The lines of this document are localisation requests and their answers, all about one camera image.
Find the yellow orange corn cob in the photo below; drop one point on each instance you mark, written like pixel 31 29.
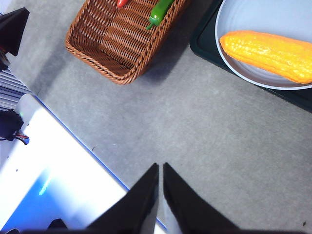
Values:
pixel 268 54

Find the black rectangular tray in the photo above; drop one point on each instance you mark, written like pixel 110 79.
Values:
pixel 202 41

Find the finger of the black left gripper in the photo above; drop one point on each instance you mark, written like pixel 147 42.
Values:
pixel 13 31

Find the green pepper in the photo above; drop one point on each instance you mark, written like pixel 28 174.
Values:
pixel 158 12

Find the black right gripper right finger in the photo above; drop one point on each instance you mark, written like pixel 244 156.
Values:
pixel 190 209

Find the grey ribbed panel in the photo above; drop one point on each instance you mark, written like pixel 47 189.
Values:
pixel 9 87

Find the brown wicker basket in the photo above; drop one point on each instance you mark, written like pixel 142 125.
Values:
pixel 117 41

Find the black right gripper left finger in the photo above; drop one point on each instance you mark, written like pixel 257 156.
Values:
pixel 131 209

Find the blue round plate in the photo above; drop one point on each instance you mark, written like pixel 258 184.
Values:
pixel 243 19

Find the orange carrot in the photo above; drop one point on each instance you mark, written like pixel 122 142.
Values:
pixel 121 3

